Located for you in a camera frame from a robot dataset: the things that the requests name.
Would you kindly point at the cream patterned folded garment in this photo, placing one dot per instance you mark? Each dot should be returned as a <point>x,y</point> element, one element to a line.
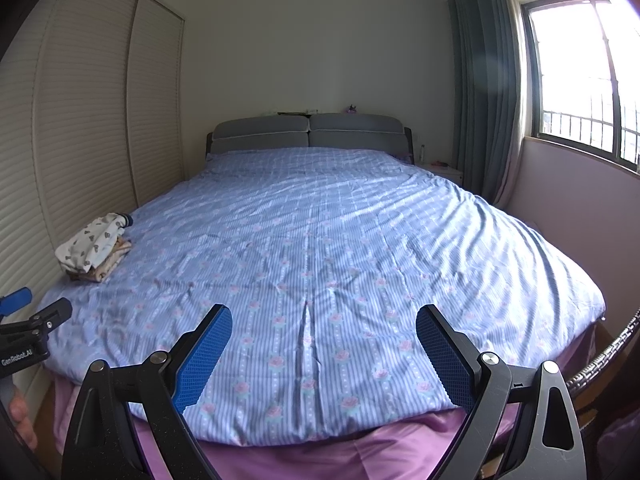
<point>107,262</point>

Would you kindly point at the black flat item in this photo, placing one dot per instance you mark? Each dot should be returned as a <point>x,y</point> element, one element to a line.
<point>295,111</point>

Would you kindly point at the beige curtain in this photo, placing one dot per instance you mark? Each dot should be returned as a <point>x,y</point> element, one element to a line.
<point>512,85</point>

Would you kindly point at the narrow louvered wardrobe door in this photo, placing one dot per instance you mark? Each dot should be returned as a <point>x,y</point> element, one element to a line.
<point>155,100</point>

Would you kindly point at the grey-green curtain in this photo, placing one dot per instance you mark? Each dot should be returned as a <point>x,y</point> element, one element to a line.
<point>477,85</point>

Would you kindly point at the wide louvered wardrobe door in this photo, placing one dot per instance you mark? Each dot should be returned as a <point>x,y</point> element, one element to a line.
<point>65,125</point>

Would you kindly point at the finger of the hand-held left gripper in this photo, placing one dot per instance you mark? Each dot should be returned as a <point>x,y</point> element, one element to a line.
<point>15,301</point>
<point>50,314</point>

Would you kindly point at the beige bear print polo shirt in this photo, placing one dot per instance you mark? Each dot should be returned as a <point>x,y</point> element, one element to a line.
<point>95,237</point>

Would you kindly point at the purple bed sheet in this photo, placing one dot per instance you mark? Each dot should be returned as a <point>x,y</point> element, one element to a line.
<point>325,452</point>

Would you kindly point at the barred window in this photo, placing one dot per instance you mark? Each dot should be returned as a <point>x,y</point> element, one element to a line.
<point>582,75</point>

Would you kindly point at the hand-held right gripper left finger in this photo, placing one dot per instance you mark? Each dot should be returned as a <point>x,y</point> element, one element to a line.
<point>202,360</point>

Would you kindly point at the white nightstand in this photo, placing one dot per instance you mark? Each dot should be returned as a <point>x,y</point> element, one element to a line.
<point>445,172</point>

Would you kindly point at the person's left hand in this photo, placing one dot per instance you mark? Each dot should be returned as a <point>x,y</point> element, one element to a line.
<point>22,422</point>

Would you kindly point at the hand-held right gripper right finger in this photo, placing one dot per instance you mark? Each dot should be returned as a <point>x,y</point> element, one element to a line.
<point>447,360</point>

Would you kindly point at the grey headboard cushion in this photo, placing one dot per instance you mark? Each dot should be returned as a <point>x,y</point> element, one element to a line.
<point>260,135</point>
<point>357,130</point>

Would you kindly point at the blue striped floral duvet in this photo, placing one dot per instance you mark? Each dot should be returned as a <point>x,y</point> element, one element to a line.
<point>320,270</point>

